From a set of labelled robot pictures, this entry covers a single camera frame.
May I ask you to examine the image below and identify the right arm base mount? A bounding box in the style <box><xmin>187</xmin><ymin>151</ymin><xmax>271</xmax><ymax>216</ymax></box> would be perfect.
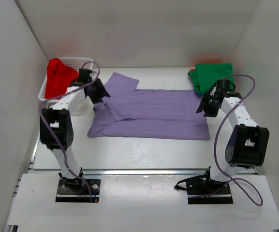
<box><xmin>174</xmin><ymin>173</ymin><xmax>234</xmax><ymax>205</ymax></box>

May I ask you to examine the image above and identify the red t-shirt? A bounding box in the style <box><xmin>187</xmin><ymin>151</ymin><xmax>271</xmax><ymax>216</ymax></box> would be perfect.
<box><xmin>44</xmin><ymin>58</ymin><xmax>79</xmax><ymax>99</ymax></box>

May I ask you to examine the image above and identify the purple t-shirt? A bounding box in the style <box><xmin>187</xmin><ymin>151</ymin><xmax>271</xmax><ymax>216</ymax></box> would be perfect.
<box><xmin>87</xmin><ymin>72</ymin><xmax>210</xmax><ymax>141</ymax></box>

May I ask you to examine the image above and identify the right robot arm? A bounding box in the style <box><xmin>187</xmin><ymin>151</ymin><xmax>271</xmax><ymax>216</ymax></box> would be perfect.
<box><xmin>196</xmin><ymin>79</ymin><xmax>270</xmax><ymax>194</ymax></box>

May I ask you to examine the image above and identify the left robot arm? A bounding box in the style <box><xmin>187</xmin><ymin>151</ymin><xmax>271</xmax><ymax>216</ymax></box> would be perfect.
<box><xmin>40</xmin><ymin>68</ymin><xmax>110</xmax><ymax>192</ymax></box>

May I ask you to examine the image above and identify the green folded t-shirt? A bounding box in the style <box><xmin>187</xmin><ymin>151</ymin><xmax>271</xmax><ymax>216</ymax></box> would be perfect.
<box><xmin>188</xmin><ymin>63</ymin><xmax>234</xmax><ymax>95</ymax></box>

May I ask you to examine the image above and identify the white plastic basket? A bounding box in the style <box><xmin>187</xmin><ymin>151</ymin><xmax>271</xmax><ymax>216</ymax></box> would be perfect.
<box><xmin>38</xmin><ymin>57</ymin><xmax>94</xmax><ymax>116</ymax></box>

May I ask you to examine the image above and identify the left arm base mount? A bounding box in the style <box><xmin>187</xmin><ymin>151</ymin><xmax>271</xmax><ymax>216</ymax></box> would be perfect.
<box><xmin>55</xmin><ymin>173</ymin><xmax>101</xmax><ymax>203</ymax></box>

